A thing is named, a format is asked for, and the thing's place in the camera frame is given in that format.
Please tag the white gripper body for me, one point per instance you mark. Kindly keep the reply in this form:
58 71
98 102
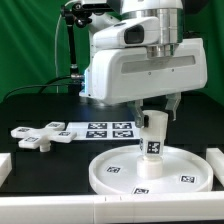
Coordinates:
123 68

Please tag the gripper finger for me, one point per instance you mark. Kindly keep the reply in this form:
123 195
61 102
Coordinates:
135 108
173 101

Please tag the white round table top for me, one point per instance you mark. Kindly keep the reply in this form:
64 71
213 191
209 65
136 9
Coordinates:
123 170

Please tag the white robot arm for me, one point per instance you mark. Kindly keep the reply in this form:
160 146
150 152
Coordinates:
170 15

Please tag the white marker tag sheet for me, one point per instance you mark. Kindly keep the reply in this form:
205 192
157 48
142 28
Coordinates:
104 130

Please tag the white right fence block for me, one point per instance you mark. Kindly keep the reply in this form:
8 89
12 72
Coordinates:
215 157

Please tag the white fence block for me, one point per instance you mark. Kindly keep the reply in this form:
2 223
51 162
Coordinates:
5 166
215 157

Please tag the white cross-shaped table base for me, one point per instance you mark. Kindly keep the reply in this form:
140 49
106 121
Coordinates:
31 138

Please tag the white left fence block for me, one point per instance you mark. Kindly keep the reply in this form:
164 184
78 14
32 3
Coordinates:
5 166

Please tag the white front fence rail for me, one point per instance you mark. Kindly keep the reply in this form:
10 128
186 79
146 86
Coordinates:
112 209

